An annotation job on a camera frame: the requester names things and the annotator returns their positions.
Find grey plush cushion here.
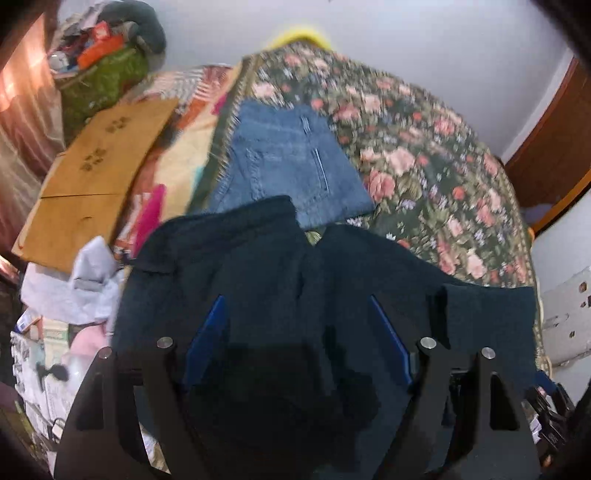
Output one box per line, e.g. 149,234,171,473
99,0,167,54

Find pink orange curtain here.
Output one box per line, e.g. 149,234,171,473
0,9,65,252

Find light grey cloth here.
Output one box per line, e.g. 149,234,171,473
21,235,126,325

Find dark navy shirt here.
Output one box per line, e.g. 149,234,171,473
111,195,539,480

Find white perforated panel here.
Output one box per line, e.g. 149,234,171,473
540,267,591,366

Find brown cardboard sheet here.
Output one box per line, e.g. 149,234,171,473
11,98,181,273

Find pile of white packaging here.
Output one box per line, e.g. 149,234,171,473
9,311,116,446

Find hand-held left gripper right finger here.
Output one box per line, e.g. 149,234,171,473
368,294,542,480

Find colourful patterned bed sheet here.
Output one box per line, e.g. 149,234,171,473
113,64,245,259

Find green storage bag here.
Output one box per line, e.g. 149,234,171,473
58,46,149,134

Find blue denim jeans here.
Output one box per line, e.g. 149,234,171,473
205,99,376,230

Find wooden door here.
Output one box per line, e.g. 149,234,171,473
503,55,591,232

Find pile of clothes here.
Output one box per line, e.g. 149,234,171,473
46,4,139,70

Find orange box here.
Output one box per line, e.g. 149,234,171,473
76,34,126,66

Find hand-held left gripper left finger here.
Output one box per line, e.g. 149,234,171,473
53,294,229,480

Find floral blanket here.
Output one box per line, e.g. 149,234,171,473
189,41,544,370

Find yellow foam tube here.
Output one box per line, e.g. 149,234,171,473
268,25,333,49

